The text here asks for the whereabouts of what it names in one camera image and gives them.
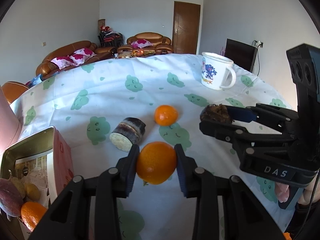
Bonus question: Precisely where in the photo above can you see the white printed mug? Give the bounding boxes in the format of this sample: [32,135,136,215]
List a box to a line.
[201,52,237,90]

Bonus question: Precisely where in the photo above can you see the brown wooden door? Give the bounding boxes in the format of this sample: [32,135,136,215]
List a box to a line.
[172,1,201,55]

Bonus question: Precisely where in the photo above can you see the blue plastic bag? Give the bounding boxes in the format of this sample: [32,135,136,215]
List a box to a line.
[26,75,43,88]

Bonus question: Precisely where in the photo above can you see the purple passion fruit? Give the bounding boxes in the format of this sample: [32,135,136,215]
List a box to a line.
[0,177,24,218]

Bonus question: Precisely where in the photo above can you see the black power cable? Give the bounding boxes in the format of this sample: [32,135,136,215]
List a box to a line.
[255,46,261,77]

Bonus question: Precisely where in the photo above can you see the large orange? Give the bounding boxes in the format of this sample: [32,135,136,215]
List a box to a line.
[136,142,177,185]

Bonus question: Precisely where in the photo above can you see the black television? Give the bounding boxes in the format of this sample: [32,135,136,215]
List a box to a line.
[225,39,258,74]

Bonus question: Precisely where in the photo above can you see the orange leather chair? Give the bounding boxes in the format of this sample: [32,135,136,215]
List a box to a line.
[1,81,29,104]

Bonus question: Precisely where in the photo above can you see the brown leather armchair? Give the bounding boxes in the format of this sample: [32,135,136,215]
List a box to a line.
[126,32,173,54]

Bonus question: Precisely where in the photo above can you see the pink floral pillow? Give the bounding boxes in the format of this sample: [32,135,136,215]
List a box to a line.
[70,47,97,65]
[51,56,75,68]
[131,39,153,48]

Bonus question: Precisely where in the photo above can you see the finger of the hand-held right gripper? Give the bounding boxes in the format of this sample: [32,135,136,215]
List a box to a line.
[226,103,299,134]
[199,120,293,153]

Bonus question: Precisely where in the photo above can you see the dark striped cylinder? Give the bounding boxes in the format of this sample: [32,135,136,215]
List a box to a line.
[109,117,147,152]

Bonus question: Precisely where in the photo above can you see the small orange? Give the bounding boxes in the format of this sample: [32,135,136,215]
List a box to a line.
[21,201,48,232]
[154,105,179,127]

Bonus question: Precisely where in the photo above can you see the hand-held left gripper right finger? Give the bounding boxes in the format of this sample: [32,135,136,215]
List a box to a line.
[174,144,285,240]

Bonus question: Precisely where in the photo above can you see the person's right hand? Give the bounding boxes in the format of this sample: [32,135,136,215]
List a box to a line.
[274,182,290,203]

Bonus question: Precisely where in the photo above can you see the pink electric kettle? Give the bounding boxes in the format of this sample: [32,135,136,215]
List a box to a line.
[0,85,23,155]

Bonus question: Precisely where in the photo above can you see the pink tin box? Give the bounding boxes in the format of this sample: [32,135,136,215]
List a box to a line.
[0,126,74,240]

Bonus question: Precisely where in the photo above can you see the dark brown wrinkled fruit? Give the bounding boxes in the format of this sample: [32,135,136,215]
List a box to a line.
[200,104,233,124]

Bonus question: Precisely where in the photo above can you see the printed paper insert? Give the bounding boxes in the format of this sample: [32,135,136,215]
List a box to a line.
[14,154,50,203]

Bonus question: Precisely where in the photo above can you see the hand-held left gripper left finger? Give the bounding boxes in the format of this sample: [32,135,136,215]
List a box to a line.
[30,144,140,240]

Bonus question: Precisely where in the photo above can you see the pale yellow small fruit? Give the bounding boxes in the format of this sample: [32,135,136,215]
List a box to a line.
[11,177,25,198]
[24,182,41,202]

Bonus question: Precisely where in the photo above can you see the cluttered coffee table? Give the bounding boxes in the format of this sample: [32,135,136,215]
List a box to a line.
[112,49,173,59]

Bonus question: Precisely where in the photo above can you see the stack of dark chairs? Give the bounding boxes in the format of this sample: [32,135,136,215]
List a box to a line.
[97,31,123,48]

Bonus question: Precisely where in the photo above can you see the long brown leather sofa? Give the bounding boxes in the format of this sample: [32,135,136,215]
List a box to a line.
[36,41,98,80]

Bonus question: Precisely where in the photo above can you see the white tablecloth with green clouds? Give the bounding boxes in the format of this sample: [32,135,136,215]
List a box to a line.
[10,54,300,240]

